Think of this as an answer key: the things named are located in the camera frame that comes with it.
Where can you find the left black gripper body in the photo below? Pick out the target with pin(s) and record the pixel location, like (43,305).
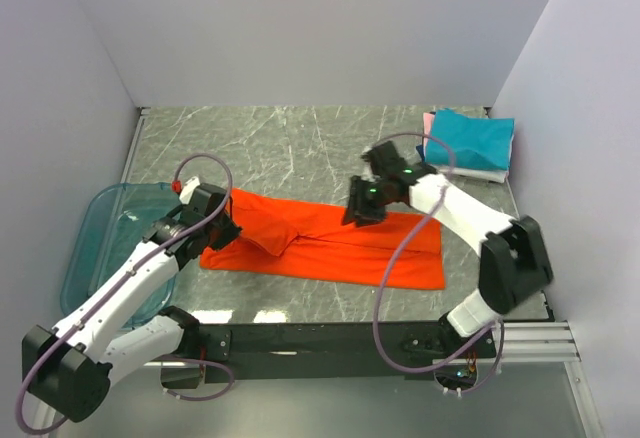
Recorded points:
(221,231)

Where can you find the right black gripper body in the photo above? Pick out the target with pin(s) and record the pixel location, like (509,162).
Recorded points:
(367,199)

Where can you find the orange t-shirt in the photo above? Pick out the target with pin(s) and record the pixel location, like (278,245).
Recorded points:
(307,240)

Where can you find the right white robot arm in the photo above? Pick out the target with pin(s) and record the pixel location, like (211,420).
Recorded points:
(513,260)

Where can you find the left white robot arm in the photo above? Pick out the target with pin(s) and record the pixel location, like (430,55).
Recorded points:
(72,366)

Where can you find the folded pink t-shirt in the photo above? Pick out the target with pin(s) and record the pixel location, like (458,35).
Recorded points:
(428,119)

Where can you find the folded teal t-shirt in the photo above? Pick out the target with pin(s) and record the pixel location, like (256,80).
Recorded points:
(478,143)

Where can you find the blue plastic bin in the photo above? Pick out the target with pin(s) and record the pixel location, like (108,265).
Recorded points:
(115,222)

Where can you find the black base bar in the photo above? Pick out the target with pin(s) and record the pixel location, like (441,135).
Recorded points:
(320,350)

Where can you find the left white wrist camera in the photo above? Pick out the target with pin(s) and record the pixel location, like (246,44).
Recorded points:
(185,189)

